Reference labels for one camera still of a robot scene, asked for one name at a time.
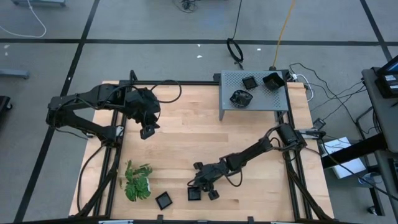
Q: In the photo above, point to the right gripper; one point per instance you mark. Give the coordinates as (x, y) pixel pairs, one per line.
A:
(211, 174)

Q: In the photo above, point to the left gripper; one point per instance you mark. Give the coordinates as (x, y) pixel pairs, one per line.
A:
(143, 105)

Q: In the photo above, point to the black deep square bowl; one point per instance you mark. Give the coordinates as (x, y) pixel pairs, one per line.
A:
(147, 132)
(273, 81)

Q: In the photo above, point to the black square plate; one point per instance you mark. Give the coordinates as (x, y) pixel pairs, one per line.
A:
(193, 194)
(249, 83)
(163, 200)

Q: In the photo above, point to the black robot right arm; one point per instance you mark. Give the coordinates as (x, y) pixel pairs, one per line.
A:
(248, 152)

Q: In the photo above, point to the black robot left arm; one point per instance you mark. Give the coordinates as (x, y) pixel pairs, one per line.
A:
(81, 124)

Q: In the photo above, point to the green potted artificial plant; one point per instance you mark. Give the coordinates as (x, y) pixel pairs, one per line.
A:
(136, 183)

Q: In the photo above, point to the grey perforated metal shelf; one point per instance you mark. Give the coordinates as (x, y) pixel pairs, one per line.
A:
(267, 99)

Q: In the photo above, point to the black power brick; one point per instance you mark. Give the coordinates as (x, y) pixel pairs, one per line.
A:
(319, 123)

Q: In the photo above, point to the white paper sheet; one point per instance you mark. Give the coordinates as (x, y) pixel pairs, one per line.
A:
(337, 146)

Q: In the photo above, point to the grey metal foot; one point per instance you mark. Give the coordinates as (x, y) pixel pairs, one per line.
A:
(14, 74)

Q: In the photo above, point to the black wheeled object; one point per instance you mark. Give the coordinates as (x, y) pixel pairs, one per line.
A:
(4, 104)

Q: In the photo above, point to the black steel floor beam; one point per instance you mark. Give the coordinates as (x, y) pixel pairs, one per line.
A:
(351, 152)

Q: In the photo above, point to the grey cart base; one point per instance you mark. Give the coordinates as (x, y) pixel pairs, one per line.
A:
(37, 2)

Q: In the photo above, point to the grey side table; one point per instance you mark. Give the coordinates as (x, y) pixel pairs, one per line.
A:
(385, 124)

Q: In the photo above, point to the black laptop computer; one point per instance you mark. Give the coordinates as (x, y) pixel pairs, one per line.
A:
(388, 81)

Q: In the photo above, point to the black aluminium table frame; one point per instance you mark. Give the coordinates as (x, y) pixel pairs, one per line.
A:
(199, 83)

